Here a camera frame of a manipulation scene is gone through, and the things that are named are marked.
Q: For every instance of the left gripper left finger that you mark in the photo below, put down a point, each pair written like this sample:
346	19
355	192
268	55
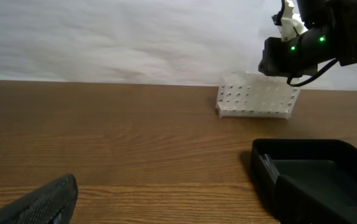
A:
41	202

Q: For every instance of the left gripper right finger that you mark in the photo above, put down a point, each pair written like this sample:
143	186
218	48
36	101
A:
309	208

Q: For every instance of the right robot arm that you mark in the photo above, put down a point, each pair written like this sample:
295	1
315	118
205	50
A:
346	28

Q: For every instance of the white test tube rack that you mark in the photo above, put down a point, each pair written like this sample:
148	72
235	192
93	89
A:
256	99

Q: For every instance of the black tray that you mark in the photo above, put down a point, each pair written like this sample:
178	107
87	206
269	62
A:
262	161

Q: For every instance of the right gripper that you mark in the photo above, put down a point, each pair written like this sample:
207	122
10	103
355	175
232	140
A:
274	59

